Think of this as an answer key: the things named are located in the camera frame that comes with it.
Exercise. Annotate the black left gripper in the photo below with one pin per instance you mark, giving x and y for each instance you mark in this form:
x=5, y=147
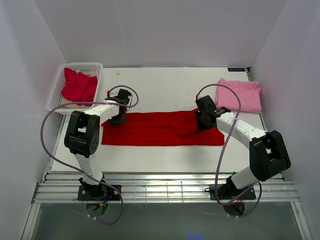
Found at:
x=120, y=120

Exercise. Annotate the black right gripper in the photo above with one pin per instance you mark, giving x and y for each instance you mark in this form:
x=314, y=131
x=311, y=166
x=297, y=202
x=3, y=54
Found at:
x=201, y=126

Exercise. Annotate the red t shirt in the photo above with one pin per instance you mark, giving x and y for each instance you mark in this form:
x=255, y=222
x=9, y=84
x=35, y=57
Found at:
x=160, y=129

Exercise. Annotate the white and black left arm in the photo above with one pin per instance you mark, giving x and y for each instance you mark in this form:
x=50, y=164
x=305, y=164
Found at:
x=83, y=135

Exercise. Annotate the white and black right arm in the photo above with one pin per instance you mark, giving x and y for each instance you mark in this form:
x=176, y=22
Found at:
x=268, y=155

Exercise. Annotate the white plastic basket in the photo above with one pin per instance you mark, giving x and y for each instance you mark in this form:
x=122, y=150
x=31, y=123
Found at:
x=55, y=96

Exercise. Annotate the crimson shirt in basket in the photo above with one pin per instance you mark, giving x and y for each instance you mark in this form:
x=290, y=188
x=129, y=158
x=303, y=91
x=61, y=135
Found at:
x=79, y=87

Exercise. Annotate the folded pink t shirt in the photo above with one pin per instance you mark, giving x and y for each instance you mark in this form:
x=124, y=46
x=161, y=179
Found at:
x=247, y=91

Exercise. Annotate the blue label on table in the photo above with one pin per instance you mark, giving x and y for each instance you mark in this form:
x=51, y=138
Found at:
x=236, y=69

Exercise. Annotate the beige cloth in basket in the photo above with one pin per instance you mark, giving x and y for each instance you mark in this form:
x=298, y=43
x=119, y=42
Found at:
x=72, y=105

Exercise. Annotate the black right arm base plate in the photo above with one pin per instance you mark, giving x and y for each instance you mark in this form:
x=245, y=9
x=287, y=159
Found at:
x=247, y=193

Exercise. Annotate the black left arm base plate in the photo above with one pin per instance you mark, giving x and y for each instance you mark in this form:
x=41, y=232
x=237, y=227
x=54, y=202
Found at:
x=108, y=193

